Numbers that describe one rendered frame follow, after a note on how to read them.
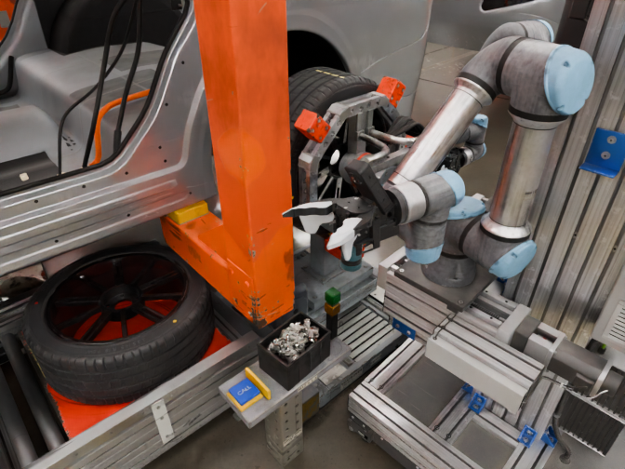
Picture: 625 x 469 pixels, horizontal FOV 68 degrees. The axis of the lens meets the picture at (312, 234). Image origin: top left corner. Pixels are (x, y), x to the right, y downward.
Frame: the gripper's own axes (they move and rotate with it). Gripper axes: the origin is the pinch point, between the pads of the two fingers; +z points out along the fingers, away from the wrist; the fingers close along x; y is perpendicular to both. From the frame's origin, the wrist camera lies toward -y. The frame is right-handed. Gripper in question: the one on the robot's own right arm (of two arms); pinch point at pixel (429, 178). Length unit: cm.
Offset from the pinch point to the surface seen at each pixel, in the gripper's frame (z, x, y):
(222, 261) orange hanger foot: 79, -27, -15
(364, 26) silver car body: -20, -56, 45
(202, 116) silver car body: 63, -57, 25
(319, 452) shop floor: 74, 17, -83
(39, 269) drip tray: 118, -171, -82
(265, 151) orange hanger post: 74, -5, 32
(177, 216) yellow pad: 79, -58, -11
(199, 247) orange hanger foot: 80, -40, -15
